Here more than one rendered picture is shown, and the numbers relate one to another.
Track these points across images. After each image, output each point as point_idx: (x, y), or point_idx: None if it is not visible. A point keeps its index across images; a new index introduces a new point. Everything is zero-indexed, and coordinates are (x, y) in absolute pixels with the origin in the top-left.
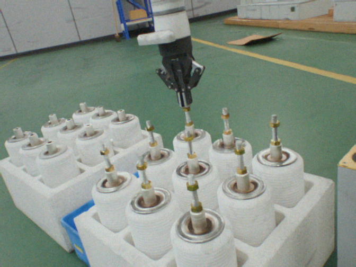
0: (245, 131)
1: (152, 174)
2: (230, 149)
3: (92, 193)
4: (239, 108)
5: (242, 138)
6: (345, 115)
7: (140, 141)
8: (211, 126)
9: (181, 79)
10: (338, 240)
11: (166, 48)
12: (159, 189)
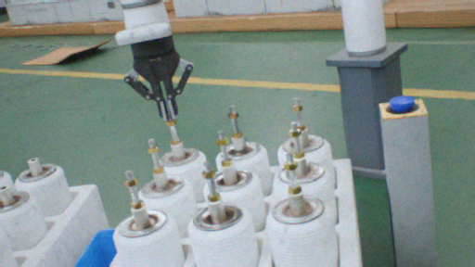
0: None
1: (174, 206)
2: (247, 153)
3: (126, 243)
4: (134, 145)
5: None
6: (275, 121)
7: (71, 200)
8: (112, 176)
9: (168, 82)
10: (391, 194)
11: (150, 45)
12: None
